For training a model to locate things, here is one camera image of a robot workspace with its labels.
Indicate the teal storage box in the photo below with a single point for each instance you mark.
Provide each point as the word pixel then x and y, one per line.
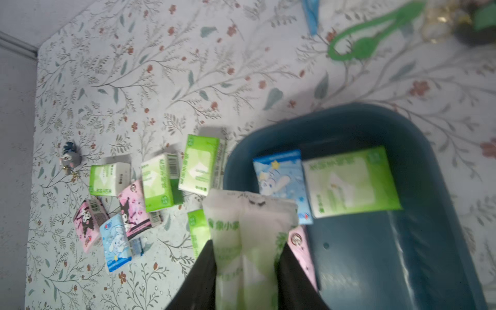
pixel 415 258

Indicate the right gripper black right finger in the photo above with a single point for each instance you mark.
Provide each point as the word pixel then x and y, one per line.
pixel 298 283

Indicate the blue white toy crib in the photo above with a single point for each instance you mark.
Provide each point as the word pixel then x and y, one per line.
pixel 311 11

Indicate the green strap keychain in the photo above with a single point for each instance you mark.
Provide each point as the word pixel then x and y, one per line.
pixel 365 47

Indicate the green tissue pack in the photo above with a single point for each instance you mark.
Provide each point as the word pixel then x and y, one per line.
pixel 199 230
pixel 351 183
pixel 109 179
pixel 160 179
pixel 202 164
pixel 249 232

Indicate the rabbit figure keychain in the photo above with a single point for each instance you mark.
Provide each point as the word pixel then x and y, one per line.
pixel 70 158

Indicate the pink kuromi tissue pack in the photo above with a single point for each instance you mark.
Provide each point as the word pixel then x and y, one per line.
pixel 298 243
pixel 87 221
pixel 133 211

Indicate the blue Cinnamoroll tissue pack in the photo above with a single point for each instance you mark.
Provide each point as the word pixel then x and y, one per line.
pixel 118 249

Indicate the sloth figure keychain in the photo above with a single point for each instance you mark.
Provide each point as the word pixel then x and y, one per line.
pixel 472 23

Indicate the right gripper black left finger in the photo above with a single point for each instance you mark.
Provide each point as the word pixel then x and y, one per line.
pixel 198 289

